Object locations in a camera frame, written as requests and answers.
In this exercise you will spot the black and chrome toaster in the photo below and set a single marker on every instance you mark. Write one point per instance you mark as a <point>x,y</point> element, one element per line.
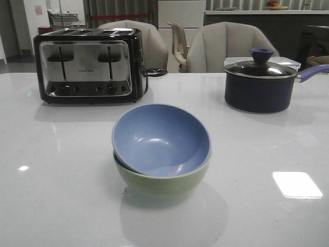
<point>90,65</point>

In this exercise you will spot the beige armchair right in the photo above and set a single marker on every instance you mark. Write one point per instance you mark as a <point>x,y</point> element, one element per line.
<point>213,43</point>

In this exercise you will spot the dark blue saucepan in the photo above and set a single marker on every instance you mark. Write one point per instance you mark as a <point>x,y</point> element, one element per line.
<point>265,95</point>

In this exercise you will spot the glass pot lid blue knob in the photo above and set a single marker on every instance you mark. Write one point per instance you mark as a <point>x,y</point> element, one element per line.
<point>260,67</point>

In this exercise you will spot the beige armchair left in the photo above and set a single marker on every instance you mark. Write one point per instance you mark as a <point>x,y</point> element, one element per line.
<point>154,49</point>

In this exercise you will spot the white cabinet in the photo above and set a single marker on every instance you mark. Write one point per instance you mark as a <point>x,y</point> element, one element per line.
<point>190,14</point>

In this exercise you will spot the green bowl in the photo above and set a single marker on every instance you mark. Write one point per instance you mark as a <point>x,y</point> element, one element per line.
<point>162,187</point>

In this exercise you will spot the cream plastic chair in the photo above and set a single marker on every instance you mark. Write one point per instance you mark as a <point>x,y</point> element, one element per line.
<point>179,46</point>

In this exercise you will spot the fruit bowl on counter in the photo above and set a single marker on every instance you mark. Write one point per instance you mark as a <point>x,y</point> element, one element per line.
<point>274,5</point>

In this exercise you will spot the metal cart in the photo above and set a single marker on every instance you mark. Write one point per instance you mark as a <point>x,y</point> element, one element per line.
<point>59,17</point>

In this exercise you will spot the woven basket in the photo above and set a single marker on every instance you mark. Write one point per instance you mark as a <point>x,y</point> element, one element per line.
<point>315,61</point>

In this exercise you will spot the blue bowl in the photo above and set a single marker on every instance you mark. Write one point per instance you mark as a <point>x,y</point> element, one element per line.
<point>160,140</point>

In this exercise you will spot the beige armchair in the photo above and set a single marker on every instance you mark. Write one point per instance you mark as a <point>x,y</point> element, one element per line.
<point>213,43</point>
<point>154,49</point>

